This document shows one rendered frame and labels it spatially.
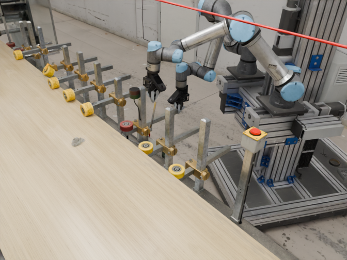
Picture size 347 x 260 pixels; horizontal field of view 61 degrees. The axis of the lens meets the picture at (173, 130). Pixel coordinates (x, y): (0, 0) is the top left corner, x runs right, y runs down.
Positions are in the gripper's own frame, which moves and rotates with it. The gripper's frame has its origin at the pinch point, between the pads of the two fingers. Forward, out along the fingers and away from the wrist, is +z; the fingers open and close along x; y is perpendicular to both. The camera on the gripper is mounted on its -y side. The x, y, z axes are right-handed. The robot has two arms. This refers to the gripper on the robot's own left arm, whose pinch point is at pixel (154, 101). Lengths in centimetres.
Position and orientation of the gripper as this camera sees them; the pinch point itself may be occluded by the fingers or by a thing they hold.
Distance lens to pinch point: 179.0
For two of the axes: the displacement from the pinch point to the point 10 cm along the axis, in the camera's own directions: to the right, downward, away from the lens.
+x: -7.6, 3.3, -5.6
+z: -0.8, 8.1, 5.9
